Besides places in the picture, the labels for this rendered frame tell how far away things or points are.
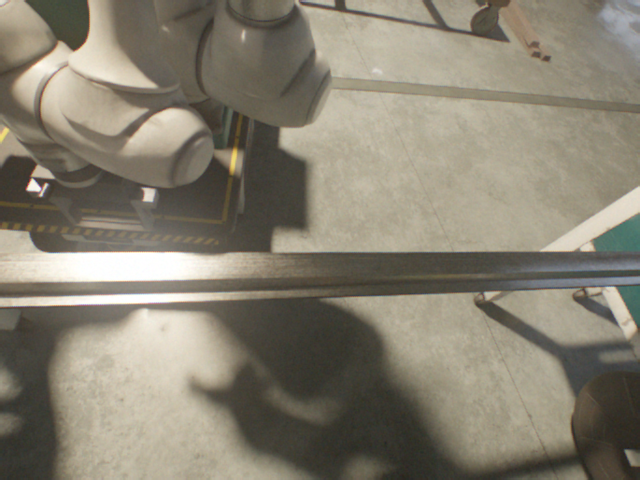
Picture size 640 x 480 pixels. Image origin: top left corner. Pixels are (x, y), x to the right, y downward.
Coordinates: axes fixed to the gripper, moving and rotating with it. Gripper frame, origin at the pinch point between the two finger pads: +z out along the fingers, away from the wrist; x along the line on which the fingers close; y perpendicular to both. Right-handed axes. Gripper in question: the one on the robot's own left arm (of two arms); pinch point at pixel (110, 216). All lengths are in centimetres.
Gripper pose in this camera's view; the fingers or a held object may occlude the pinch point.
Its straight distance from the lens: 76.6
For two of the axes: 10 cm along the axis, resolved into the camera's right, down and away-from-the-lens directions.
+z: -2.0, 4.9, 8.5
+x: 9.8, 0.8, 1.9
